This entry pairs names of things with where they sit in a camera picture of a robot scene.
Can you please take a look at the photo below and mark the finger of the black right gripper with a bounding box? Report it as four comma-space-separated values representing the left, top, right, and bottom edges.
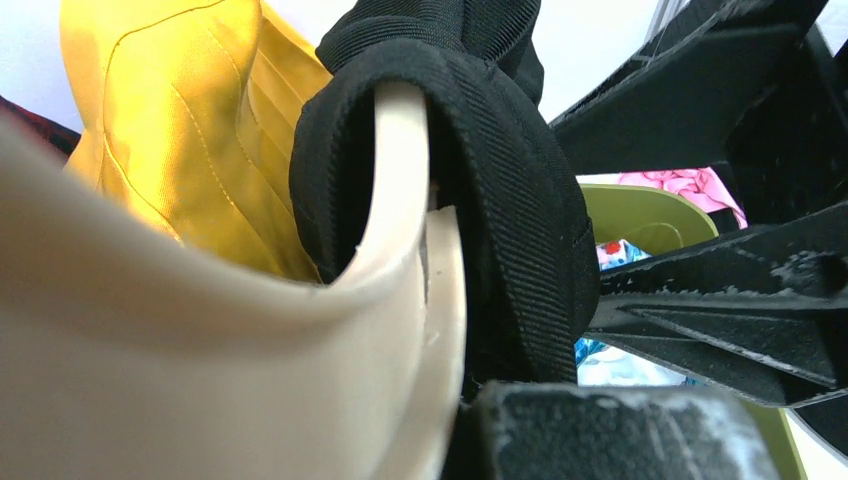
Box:
586, 203, 847, 407

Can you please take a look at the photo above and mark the beige wooden hanger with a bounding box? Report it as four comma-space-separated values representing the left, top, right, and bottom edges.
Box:
1, 82, 466, 479

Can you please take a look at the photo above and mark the red plaid skirt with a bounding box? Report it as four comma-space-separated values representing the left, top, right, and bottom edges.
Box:
0, 97, 81, 164

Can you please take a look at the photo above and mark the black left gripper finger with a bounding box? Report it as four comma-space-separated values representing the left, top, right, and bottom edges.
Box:
457, 383, 779, 479

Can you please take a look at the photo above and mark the pink garment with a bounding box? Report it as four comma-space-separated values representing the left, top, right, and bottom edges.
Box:
618, 167, 748, 228

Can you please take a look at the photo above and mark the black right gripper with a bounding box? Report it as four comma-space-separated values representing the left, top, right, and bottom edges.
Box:
549, 0, 848, 458

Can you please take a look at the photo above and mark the black skirt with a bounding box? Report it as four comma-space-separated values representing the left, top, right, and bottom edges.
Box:
289, 1, 599, 396

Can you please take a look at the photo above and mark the olive green plastic basket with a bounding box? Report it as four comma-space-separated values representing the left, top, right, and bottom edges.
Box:
575, 184, 807, 479

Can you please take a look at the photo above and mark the yellow skirt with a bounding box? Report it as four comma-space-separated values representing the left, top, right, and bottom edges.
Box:
59, 0, 330, 282

